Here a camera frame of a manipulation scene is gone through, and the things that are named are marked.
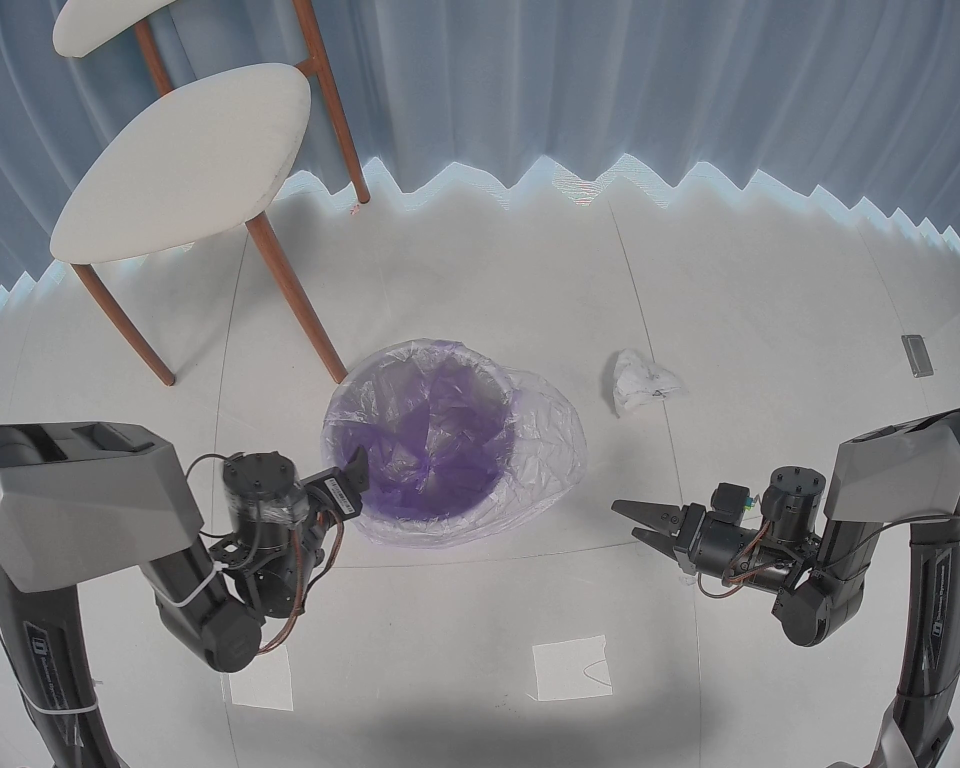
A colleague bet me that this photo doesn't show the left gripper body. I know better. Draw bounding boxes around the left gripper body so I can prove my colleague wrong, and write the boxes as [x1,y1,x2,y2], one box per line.
[300,466,365,526]

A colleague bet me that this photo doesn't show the pale blue curtain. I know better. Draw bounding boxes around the pale blue curtain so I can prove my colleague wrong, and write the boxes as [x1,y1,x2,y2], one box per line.
[0,0,960,309]

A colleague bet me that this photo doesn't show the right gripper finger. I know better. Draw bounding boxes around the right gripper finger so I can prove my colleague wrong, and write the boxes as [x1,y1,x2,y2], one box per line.
[612,498,685,534]
[633,527,678,564]

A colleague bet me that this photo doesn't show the purple plastic bag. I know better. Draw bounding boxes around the purple plastic bag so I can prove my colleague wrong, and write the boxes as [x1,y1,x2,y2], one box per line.
[321,339,588,551]

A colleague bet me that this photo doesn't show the white paper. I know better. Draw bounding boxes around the white paper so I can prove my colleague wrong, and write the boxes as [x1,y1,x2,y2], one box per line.
[607,348,687,417]

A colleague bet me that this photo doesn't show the white trash bin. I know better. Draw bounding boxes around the white trash bin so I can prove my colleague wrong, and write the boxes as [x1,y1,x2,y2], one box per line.
[324,343,522,543]

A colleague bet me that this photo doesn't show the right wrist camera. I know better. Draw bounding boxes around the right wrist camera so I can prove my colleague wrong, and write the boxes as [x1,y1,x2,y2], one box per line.
[711,482,751,522]

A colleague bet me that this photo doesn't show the white cushioned wooden chair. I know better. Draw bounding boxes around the white cushioned wooden chair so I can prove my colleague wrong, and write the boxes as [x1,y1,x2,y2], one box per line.
[48,0,372,387]

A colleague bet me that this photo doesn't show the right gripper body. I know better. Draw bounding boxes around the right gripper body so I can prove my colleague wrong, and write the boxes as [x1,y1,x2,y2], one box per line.
[671,504,764,584]

